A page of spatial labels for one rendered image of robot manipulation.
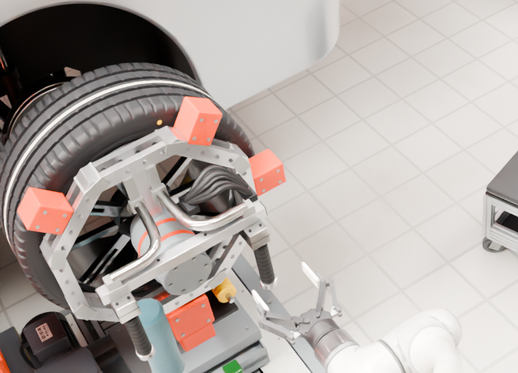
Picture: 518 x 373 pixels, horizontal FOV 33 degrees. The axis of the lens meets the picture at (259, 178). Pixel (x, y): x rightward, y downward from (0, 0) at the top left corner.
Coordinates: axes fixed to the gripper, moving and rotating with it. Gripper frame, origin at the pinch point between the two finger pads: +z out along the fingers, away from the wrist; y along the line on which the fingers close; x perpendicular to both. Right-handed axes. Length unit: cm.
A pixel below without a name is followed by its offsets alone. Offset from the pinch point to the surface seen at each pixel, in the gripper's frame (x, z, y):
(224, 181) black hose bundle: 20.8, 17.3, -1.3
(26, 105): 16, 83, -29
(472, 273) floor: -83, 25, 79
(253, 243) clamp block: 9.4, 6.5, -2.1
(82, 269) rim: -11, 44, -37
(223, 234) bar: 13.7, 9.5, -7.3
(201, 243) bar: 14.5, 9.5, -12.9
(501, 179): -48, 28, 93
